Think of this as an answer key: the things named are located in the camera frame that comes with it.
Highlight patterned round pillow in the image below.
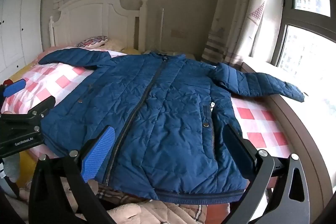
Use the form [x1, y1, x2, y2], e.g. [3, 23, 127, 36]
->
[76, 35, 109, 48]

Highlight white wooden headboard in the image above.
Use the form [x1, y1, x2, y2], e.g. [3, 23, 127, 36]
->
[49, 0, 149, 52]

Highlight printed beige curtain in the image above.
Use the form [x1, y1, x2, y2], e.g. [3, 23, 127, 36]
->
[201, 0, 285, 65]

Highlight white wardrobe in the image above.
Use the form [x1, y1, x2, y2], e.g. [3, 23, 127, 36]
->
[0, 0, 48, 83]

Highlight pink white checked bedsheet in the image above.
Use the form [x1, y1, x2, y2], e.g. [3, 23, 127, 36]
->
[0, 48, 292, 159]

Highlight yellow floral sheet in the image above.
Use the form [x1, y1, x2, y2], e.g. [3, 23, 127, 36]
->
[14, 152, 49, 189]

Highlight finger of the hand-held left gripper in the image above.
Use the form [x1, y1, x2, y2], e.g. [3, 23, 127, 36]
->
[0, 95, 57, 133]
[0, 78, 27, 103]

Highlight beige fleece blanket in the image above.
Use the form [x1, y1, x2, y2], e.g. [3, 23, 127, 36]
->
[8, 179, 208, 224]

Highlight white pole lamp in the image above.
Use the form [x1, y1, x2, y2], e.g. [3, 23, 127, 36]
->
[159, 8, 165, 50]

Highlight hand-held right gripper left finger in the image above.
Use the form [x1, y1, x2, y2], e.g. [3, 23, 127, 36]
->
[28, 125, 116, 224]

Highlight dark framed window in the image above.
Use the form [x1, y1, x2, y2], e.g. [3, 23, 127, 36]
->
[272, 0, 336, 77]

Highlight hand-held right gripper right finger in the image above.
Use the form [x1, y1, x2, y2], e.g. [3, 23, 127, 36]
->
[225, 124, 312, 224]

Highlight plaid cloth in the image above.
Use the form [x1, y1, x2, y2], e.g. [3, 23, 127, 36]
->
[97, 183, 153, 205]

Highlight cream pillow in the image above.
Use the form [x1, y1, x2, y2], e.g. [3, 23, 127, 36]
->
[104, 39, 126, 51]

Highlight blue puffer jacket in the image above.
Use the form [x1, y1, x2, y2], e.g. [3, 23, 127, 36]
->
[38, 48, 305, 206]

